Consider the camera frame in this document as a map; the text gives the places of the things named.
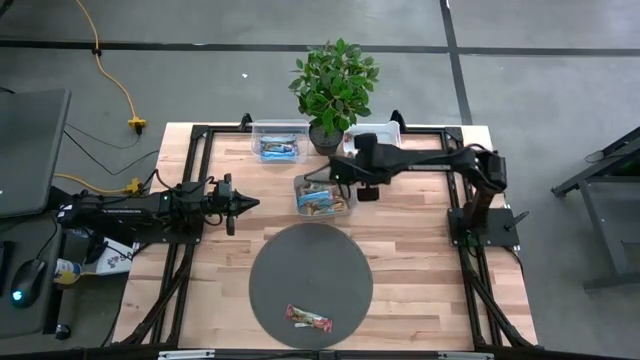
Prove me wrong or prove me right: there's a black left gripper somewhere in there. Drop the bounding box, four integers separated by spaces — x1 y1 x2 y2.
201 173 261 238

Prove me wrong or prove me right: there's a white plastic bin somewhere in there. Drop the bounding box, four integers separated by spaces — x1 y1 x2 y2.
341 121 403 166

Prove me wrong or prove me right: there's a grey plastic bin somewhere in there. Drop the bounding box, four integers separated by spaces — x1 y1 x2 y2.
292 171 359 219

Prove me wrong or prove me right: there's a potted green plant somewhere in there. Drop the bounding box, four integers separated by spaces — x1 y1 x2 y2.
288 37 381 156

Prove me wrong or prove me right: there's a clear plastic bin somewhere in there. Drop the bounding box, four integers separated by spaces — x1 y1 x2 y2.
250 118 311 165

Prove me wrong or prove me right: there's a round gray plate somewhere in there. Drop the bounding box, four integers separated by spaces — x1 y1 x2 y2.
248 222 375 350

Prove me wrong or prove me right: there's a white printed bag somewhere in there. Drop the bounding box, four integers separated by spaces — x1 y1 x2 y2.
94 238 135 276

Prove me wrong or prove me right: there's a bottle with yellow label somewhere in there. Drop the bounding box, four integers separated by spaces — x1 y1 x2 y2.
52 256 101 286

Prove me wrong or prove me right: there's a dark grey monitor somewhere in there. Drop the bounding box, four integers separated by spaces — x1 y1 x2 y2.
0 88 72 220

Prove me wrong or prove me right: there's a dark grey desk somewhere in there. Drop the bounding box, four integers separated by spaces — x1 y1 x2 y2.
0 209 69 339

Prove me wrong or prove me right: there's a black keyboard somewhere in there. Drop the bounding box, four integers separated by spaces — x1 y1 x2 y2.
0 239 16 299

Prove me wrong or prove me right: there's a black aluminium table frame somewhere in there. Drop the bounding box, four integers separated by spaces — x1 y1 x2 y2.
112 109 539 360

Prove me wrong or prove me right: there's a yellow extension cord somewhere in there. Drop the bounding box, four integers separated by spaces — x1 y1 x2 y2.
53 173 146 196
74 0 147 135

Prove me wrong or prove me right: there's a black floor cable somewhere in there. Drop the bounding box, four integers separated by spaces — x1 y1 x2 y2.
62 122 161 177

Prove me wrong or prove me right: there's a black desk frame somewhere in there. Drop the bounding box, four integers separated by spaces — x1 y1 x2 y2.
549 127 640 291

